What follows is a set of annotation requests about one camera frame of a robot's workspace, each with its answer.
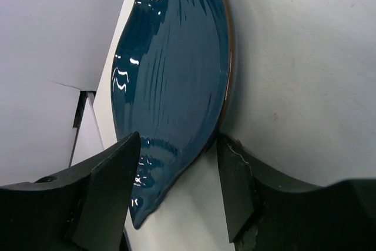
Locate dark blue leaf dish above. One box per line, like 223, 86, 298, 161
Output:
110, 0, 232, 229

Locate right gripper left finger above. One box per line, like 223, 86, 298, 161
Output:
1, 133, 140, 250

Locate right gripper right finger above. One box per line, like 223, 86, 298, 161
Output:
216, 134, 375, 250

